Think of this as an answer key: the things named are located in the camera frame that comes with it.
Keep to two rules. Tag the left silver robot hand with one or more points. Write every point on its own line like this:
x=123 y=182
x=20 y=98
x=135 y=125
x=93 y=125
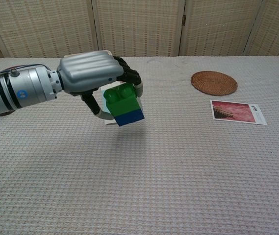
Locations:
x=87 y=71

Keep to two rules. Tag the green and blue block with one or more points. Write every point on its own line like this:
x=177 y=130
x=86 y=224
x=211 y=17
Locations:
x=122 y=104

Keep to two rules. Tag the blue small object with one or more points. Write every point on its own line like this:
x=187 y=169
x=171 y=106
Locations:
x=130 y=118

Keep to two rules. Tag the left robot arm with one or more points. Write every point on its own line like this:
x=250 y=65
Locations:
x=19 y=90

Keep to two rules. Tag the white and blue bookmark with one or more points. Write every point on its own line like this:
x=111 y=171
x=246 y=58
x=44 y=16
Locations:
x=108 y=122

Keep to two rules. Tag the pale waffle-weave tablecloth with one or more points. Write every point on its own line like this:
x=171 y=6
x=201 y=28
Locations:
x=56 y=171

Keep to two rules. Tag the dark metal screen hinge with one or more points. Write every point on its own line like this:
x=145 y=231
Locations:
x=184 y=20

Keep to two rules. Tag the round woven rattan coaster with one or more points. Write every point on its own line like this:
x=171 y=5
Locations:
x=214 y=83

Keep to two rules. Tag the red photo postcard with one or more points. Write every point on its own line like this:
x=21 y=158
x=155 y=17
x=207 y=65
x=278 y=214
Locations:
x=232 y=111

